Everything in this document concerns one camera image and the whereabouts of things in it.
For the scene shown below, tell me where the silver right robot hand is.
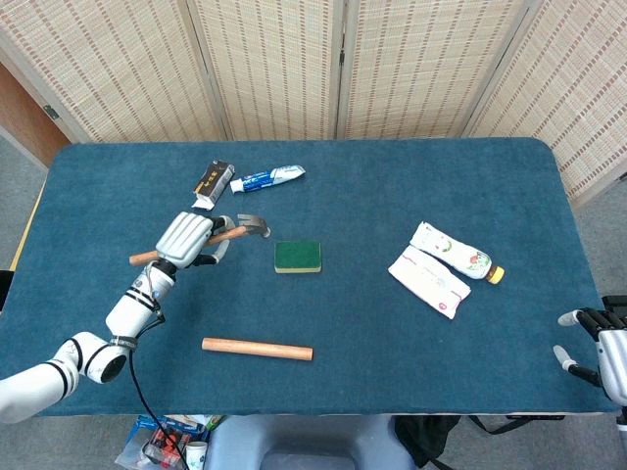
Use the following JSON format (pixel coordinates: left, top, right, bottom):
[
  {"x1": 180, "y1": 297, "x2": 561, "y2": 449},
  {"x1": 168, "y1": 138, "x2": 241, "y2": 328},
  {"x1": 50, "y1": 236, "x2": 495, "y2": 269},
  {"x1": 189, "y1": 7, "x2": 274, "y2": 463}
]
[{"x1": 552, "y1": 306, "x2": 627, "y2": 407}]

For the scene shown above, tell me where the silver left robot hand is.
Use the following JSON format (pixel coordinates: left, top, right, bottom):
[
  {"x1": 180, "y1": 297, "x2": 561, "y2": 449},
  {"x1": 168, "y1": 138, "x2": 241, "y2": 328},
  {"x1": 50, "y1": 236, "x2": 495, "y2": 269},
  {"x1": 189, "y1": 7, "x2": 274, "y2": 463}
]
[{"x1": 154, "y1": 211, "x2": 238, "y2": 270}]

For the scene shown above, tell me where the wooden handle claw hammer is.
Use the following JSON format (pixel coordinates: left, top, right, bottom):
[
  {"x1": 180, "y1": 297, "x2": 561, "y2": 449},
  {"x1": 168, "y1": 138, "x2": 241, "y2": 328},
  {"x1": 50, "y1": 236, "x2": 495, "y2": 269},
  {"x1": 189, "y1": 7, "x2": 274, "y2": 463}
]
[{"x1": 128, "y1": 213, "x2": 271, "y2": 267}]

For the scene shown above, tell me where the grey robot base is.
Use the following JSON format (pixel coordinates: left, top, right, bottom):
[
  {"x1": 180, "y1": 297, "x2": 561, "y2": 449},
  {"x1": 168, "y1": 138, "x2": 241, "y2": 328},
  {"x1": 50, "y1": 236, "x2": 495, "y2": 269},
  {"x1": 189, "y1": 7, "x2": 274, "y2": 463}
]
[{"x1": 208, "y1": 414, "x2": 417, "y2": 470}]

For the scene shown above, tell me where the green and yellow sponge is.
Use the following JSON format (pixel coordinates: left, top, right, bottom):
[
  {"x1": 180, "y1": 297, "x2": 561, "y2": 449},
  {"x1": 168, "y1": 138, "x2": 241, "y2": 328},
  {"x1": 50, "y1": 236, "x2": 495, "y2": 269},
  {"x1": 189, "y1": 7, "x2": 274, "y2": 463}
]
[{"x1": 273, "y1": 240, "x2": 323, "y2": 275}]

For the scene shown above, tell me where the dark toothpaste carton box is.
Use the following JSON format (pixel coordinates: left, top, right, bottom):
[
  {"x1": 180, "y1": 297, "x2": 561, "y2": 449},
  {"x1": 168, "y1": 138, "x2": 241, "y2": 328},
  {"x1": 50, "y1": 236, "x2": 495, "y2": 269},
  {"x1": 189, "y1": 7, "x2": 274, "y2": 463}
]
[{"x1": 191, "y1": 159, "x2": 236, "y2": 212}]

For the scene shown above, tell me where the blue and white toothpaste tube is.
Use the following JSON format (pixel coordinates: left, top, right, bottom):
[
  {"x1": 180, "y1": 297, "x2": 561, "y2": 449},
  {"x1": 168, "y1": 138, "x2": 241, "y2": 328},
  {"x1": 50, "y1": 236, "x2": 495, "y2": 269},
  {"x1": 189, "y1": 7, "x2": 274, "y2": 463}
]
[{"x1": 229, "y1": 164, "x2": 307, "y2": 195}]

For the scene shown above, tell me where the plain wooden rolling pin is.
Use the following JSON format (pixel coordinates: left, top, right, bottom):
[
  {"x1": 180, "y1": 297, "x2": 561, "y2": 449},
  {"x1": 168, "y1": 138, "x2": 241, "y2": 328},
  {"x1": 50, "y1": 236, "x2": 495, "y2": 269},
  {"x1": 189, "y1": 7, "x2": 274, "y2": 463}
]
[{"x1": 201, "y1": 337, "x2": 314, "y2": 362}]

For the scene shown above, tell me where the blue tablecloth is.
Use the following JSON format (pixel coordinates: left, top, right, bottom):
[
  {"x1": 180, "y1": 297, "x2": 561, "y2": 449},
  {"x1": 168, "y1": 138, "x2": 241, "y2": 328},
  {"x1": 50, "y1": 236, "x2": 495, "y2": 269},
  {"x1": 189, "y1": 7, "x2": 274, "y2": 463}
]
[{"x1": 0, "y1": 137, "x2": 616, "y2": 417}]

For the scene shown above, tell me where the blue plastic package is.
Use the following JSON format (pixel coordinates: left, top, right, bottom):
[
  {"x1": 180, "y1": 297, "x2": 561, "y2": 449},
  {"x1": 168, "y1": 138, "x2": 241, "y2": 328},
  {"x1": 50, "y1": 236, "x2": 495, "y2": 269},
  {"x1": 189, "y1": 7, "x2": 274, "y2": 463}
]
[{"x1": 130, "y1": 414, "x2": 208, "y2": 442}]

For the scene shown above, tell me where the white labelled bottle, yellow cap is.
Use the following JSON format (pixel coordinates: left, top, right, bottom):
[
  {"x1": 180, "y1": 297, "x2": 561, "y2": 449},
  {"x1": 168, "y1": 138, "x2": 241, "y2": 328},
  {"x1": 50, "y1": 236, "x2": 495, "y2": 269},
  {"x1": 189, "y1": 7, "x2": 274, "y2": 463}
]
[{"x1": 410, "y1": 220, "x2": 506, "y2": 286}]

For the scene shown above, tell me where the white pink snack packet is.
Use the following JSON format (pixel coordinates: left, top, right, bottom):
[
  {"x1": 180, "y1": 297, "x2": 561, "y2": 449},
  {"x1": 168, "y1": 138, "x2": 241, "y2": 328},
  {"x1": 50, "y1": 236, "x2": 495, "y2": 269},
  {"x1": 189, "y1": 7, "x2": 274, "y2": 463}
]
[{"x1": 387, "y1": 245, "x2": 472, "y2": 320}]

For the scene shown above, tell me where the woven bamboo folding screen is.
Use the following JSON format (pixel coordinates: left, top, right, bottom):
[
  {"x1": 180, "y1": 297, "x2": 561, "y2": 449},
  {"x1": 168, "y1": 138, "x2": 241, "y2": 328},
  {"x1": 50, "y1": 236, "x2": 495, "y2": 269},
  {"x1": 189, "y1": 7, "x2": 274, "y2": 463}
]
[{"x1": 0, "y1": 0, "x2": 627, "y2": 207}]

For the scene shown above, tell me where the brown wooden door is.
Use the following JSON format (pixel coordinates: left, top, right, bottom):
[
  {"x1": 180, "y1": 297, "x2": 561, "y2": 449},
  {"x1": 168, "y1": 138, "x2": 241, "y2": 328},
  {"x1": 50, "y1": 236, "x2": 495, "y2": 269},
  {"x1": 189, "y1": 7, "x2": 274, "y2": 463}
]
[{"x1": 0, "y1": 63, "x2": 72, "y2": 167}]

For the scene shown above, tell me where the clear bag with red items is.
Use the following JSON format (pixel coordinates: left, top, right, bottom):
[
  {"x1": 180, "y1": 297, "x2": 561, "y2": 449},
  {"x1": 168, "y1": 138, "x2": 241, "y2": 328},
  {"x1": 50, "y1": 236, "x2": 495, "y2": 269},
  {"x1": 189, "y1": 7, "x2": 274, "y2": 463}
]
[{"x1": 115, "y1": 430, "x2": 190, "y2": 470}]

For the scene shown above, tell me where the white paper cup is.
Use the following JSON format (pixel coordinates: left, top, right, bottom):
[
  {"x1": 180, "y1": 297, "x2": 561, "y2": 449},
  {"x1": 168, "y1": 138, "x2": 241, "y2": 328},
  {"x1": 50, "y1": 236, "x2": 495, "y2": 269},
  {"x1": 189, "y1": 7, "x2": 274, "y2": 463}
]
[{"x1": 185, "y1": 441, "x2": 210, "y2": 470}]

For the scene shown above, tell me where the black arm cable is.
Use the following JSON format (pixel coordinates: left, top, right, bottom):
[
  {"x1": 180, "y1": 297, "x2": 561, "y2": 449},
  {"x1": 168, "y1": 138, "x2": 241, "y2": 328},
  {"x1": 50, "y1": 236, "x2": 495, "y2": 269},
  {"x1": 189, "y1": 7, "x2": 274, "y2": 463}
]
[{"x1": 110, "y1": 312, "x2": 191, "y2": 470}]

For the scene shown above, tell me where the black bag with strap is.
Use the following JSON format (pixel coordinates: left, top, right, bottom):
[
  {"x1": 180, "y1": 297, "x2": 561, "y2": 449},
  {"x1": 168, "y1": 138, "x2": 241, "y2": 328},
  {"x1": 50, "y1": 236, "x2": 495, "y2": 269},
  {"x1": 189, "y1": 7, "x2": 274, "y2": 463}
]
[{"x1": 394, "y1": 414, "x2": 564, "y2": 470}]

